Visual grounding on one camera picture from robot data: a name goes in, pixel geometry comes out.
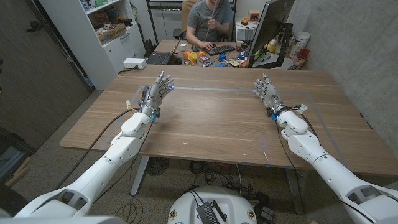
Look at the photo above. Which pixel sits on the orange wooden box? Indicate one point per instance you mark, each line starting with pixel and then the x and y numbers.
pixel 254 15

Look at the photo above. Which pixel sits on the black keyboard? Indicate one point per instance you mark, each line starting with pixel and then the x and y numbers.
pixel 221 49

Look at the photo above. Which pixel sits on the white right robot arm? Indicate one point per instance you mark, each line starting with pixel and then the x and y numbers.
pixel 326 168

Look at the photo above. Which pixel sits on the white shelf cabinet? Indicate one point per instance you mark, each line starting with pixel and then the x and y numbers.
pixel 102 62

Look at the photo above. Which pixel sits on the white round canister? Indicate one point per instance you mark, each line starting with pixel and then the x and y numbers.
pixel 300 42

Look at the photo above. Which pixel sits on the yellow bottle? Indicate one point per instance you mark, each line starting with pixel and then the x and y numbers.
pixel 272 46

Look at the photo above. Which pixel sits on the grey table leg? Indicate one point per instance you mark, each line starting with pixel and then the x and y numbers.
pixel 293 189

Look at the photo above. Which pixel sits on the wooden desk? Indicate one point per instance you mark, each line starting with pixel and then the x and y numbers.
pixel 168 46

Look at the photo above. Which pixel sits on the black computer mouse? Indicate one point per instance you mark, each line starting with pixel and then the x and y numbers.
pixel 195 48

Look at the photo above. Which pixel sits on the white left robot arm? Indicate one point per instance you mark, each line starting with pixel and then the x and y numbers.
pixel 102 171

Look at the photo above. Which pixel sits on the brown cardboard box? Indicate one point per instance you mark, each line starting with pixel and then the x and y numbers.
pixel 112 33

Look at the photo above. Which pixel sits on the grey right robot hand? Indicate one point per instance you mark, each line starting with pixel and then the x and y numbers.
pixel 270 93

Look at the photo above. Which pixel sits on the white paper wrist tag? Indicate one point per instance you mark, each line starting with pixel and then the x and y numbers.
pixel 302 108

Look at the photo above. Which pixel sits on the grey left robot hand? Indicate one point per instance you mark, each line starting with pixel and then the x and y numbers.
pixel 154 95

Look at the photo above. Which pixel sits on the white table leg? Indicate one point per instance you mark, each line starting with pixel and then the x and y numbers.
pixel 139 175

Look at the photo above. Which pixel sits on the tan office chair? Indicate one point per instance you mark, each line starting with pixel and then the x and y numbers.
pixel 186 12

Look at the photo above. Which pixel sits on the small white cube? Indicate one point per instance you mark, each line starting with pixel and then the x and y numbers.
pixel 183 47

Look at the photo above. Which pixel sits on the black laptop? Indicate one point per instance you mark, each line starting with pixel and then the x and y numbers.
pixel 159 58

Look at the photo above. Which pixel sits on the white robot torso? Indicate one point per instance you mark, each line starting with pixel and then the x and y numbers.
pixel 62 220

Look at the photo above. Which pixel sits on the red plastic container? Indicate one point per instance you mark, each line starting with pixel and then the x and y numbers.
pixel 303 54

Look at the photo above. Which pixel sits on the yellow plastic cup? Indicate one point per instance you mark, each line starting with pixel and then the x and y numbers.
pixel 192 57

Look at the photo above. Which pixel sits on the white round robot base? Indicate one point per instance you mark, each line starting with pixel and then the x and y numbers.
pixel 231 202

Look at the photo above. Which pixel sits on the person in grey t-shirt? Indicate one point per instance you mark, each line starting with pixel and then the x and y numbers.
pixel 202 18

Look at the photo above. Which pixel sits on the blue plastic cup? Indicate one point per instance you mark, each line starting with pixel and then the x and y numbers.
pixel 222 57

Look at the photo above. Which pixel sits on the black box on robot base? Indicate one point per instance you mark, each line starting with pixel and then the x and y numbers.
pixel 206 214

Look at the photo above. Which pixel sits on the white power strip box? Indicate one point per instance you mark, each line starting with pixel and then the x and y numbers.
pixel 134 63

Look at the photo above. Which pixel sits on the black monitor stand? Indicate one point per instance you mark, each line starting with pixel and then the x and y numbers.
pixel 284 43

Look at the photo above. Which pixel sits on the black computer monitor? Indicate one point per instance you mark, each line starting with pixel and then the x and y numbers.
pixel 270 21

